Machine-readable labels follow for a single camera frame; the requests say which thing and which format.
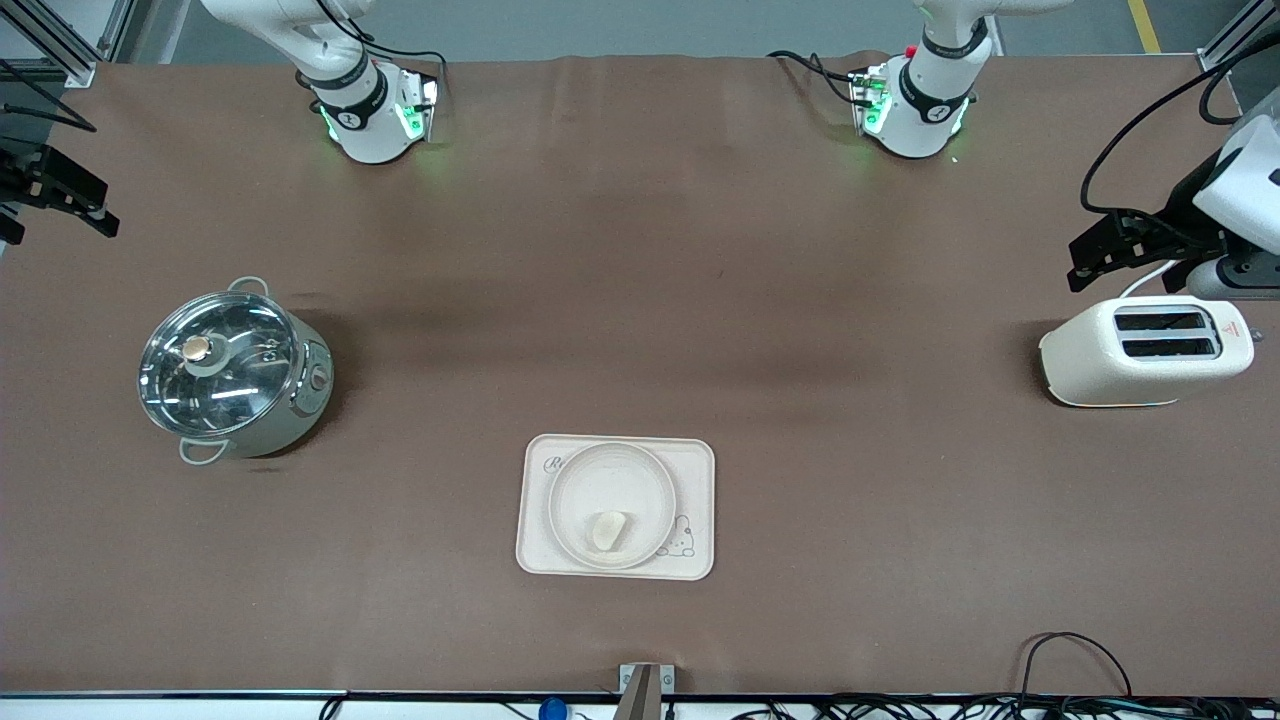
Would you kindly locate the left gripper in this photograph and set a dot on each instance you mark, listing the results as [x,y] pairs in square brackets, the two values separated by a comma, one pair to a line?
[1178,218]

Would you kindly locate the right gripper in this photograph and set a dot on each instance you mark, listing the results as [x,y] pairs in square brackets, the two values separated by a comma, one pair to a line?
[22,182]

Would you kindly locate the round cream plate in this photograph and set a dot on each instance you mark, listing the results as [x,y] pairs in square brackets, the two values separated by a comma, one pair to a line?
[590,480]

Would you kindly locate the white steamed bun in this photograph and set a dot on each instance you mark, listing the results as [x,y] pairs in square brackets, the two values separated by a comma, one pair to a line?
[608,530]

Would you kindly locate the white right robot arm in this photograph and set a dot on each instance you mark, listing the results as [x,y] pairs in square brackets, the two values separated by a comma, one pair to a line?
[370,130]

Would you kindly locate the cream two-slot toaster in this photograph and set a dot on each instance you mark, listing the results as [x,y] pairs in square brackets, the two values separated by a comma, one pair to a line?
[1130,375]

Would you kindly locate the glass pot lid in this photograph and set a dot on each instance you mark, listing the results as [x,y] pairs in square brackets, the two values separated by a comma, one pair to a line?
[235,385]

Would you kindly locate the steel electric cooking pot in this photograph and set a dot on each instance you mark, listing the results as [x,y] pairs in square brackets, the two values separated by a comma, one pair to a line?
[305,405]

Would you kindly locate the cream rabbit print tray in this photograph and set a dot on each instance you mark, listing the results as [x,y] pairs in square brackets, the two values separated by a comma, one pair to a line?
[692,470]

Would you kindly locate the blue round knob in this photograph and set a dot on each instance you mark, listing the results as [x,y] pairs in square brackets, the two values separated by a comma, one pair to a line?
[552,710]

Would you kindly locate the aluminium frame profile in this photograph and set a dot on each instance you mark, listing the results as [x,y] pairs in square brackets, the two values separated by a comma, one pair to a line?
[60,50]
[1235,35]

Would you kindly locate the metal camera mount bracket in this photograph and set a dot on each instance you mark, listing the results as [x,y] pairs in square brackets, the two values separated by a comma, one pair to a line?
[645,690]

